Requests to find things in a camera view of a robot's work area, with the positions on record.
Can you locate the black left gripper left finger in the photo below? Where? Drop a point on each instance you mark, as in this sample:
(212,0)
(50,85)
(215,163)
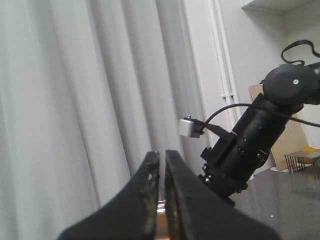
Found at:
(130,215)

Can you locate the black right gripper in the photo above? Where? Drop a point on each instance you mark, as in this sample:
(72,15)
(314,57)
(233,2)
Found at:
(231,162)

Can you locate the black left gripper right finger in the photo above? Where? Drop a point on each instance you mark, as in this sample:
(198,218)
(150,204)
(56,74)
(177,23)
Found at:
(194,212)

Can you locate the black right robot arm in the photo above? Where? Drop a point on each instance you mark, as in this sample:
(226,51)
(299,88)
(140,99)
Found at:
(286,89)

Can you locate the tan cardboard board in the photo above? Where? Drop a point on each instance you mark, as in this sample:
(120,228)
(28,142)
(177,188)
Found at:
(291,140)

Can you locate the white pleated curtain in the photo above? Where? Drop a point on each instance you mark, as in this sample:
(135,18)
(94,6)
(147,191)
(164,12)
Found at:
(87,88)

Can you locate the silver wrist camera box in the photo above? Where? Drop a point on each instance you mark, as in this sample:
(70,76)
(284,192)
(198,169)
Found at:
(190,127)

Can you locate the wire mesh basket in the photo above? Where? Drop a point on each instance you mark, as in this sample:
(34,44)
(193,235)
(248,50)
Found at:
(299,160)

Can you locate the white wall pipe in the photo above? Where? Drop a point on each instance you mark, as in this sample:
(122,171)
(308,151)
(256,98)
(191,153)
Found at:
(230,94)

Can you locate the white wall shelf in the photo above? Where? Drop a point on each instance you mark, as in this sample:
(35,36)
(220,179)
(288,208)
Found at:
(276,7)

